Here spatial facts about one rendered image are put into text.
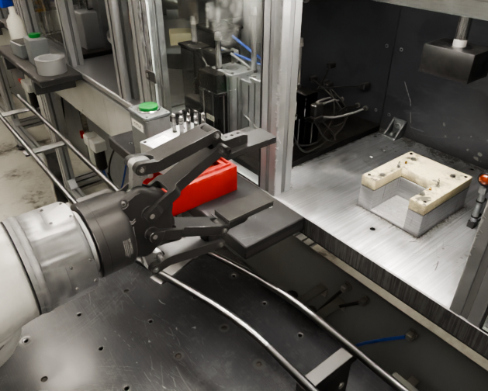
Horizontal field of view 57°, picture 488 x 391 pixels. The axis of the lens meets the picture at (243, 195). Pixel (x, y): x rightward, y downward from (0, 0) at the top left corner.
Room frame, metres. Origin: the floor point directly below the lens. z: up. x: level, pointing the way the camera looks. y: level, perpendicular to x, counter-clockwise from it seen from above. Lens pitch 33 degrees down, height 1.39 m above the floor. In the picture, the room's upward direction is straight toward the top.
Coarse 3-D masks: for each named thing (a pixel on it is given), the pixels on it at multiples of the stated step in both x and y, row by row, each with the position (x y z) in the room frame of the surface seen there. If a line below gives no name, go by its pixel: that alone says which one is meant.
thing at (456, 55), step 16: (464, 16) 0.71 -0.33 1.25; (464, 32) 0.71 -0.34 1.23; (432, 48) 0.72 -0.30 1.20; (448, 48) 0.71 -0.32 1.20; (464, 48) 0.71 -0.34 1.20; (480, 48) 0.71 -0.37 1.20; (432, 64) 0.72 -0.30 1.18; (448, 64) 0.70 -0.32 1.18; (464, 64) 0.68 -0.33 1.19; (480, 64) 0.69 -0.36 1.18; (464, 80) 0.67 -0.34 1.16
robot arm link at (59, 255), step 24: (24, 216) 0.31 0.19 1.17; (48, 216) 0.32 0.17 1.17; (72, 216) 0.32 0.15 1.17; (24, 240) 0.28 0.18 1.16; (48, 240) 0.29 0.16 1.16; (72, 240) 0.30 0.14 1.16; (24, 264) 0.27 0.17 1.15; (48, 264) 0.28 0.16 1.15; (72, 264) 0.28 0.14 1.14; (96, 264) 0.31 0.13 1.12; (48, 288) 0.27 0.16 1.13; (72, 288) 0.28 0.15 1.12; (48, 312) 0.27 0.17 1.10
